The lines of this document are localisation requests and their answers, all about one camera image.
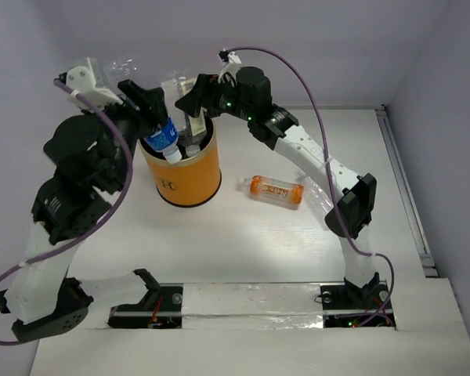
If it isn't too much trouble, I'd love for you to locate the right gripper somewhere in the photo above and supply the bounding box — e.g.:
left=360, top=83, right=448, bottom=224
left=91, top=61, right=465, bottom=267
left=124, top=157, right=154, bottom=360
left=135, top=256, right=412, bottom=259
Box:
left=175, top=72, right=255, bottom=121

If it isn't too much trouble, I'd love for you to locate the green yellow label bottle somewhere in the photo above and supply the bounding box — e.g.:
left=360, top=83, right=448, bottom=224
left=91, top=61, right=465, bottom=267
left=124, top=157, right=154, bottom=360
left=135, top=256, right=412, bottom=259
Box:
left=161, top=76, right=207, bottom=157

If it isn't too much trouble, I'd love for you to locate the orange label bottle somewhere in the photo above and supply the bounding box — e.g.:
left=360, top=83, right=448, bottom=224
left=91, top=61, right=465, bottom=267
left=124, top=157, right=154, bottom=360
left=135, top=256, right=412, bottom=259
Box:
left=237, top=175, right=305, bottom=210

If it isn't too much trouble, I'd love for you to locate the blue label bottle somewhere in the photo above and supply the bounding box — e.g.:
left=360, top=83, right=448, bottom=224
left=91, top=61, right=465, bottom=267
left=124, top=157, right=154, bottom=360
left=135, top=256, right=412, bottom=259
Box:
left=144, top=117, right=183, bottom=165

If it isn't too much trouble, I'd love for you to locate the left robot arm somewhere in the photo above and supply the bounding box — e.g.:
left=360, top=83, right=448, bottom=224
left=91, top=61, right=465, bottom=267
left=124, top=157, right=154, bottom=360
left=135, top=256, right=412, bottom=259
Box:
left=0, top=80, right=168, bottom=345

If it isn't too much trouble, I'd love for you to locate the orange cylindrical bin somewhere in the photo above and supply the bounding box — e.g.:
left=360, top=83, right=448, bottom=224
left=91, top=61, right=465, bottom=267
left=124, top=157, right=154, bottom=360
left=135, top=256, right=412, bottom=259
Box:
left=139, top=118, right=222, bottom=208

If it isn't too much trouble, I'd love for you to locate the clear unlabelled bottle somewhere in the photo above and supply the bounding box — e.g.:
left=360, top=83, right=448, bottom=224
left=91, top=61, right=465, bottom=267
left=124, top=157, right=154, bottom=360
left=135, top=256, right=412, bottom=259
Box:
left=305, top=183, right=334, bottom=216

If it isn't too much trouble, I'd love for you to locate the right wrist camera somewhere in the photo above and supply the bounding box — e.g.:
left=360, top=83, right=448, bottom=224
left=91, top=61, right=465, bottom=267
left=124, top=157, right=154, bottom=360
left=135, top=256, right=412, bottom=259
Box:
left=218, top=49, right=242, bottom=87

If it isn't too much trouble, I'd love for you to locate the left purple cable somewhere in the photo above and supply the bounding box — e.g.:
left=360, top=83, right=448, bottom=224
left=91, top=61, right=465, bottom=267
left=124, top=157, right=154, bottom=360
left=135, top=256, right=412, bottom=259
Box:
left=0, top=78, right=134, bottom=345

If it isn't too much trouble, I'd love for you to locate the silver taped front rail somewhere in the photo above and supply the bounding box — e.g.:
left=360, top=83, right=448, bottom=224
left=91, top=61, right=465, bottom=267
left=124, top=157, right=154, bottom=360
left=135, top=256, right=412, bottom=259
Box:
left=108, top=283, right=396, bottom=330

